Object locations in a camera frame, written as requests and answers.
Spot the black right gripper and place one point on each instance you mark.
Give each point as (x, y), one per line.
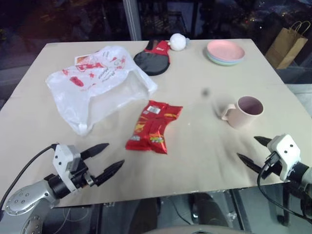
(271, 165)

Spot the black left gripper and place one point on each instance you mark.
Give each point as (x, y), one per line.
(80, 176)

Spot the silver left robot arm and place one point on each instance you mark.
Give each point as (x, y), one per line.
(26, 195)

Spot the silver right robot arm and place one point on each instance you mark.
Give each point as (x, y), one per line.
(301, 172)

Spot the pink mug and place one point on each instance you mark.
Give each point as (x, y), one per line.
(243, 119)

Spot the red snack packet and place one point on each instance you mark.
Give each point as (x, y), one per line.
(151, 126)

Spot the white red-printed plastic bag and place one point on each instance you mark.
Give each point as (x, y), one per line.
(80, 97)

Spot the light green plate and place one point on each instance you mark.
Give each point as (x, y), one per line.
(224, 64)

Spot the light blue plate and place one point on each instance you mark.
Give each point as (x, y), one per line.
(212, 58)

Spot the pink plate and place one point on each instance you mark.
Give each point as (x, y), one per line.
(225, 49)

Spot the brown paper bag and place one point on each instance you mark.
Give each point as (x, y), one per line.
(285, 46)

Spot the black and red paddle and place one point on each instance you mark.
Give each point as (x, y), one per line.
(151, 62)

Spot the white ball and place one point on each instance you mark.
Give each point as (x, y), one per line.
(178, 42)

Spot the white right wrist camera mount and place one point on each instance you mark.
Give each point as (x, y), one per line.
(287, 151)

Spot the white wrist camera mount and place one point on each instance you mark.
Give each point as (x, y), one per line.
(63, 158)
(287, 151)

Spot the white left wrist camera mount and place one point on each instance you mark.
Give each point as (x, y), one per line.
(63, 158)

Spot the black table frame leg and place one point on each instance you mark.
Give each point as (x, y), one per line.
(240, 212)

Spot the grey metal window post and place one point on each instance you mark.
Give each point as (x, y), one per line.
(132, 19)

